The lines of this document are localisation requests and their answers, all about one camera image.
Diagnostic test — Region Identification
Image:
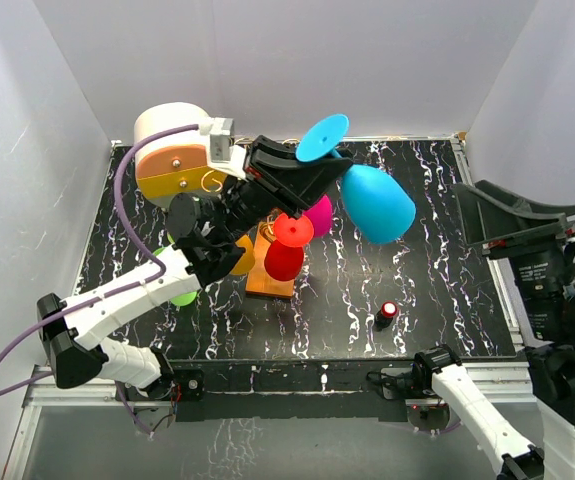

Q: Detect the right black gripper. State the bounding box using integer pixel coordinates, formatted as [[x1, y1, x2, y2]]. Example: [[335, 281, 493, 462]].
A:
[[451, 177, 575, 337]]

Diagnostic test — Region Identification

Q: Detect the green wine glass front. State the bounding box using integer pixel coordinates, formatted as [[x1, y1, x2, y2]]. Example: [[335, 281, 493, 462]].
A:
[[154, 247, 198, 307]]

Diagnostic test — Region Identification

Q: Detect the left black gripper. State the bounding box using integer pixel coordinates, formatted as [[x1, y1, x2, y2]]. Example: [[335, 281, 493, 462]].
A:
[[220, 138, 353, 244]]

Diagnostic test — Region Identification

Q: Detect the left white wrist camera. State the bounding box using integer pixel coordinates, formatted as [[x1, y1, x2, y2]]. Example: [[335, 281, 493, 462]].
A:
[[199, 117, 246, 180]]

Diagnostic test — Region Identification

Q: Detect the blue wine glass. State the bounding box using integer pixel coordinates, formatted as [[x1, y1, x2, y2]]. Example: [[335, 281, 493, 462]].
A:
[[296, 114, 416, 245]]

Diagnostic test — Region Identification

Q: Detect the orange wine glass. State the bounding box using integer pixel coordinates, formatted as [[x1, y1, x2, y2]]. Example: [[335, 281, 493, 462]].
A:
[[230, 235, 255, 276]]

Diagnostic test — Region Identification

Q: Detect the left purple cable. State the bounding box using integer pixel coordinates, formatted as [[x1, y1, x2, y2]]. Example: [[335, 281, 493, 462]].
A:
[[0, 123, 203, 436]]

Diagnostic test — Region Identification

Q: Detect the black front mounting rail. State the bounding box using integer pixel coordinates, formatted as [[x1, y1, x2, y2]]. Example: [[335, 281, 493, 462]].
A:
[[126, 349, 463, 426]]

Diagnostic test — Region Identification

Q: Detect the round cream drawer cabinet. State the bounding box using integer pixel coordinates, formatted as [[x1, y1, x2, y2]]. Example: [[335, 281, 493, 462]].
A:
[[134, 102, 226, 209]]

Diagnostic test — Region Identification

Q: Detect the orange wooden rack base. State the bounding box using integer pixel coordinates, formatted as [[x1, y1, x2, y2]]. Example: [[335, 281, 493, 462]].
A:
[[245, 222, 294, 299]]

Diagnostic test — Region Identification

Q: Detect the gold wire glass rack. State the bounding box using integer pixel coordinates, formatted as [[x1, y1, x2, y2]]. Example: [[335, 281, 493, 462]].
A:
[[200, 137, 300, 243]]

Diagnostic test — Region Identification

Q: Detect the magenta wine glass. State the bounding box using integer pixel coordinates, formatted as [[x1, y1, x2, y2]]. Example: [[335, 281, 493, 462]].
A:
[[304, 195, 333, 238]]

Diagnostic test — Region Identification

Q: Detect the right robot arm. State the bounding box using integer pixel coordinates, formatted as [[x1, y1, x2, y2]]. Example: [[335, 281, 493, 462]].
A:
[[412, 180, 575, 479]]

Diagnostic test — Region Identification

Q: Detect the small red-capped black bottle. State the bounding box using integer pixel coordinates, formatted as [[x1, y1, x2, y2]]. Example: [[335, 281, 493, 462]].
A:
[[374, 301, 399, 331]]

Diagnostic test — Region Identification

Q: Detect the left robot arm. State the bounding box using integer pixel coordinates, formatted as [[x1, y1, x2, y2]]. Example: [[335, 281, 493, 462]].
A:
[[37, 132, 354, 399]]

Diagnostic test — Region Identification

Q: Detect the red wine glass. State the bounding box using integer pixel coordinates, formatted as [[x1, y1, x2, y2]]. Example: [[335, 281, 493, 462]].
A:
[[264, 213, 313, 281]]

